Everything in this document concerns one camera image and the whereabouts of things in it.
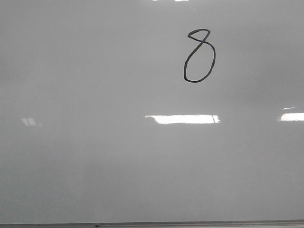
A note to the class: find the white whiteboard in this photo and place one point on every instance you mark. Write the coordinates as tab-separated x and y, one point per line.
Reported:
151	110

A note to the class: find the grey aluminium whiteboard frame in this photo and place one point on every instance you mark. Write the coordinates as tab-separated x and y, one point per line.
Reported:
298	223

